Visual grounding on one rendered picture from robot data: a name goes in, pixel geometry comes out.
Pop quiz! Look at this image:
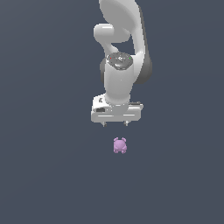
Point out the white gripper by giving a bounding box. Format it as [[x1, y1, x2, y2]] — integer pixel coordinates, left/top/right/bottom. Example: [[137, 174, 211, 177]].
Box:
[[90, 94, 144, 128]]

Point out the small pink toy figure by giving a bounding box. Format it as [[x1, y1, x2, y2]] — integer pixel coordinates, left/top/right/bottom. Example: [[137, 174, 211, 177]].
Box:
[[113, 136, 128, 154]]

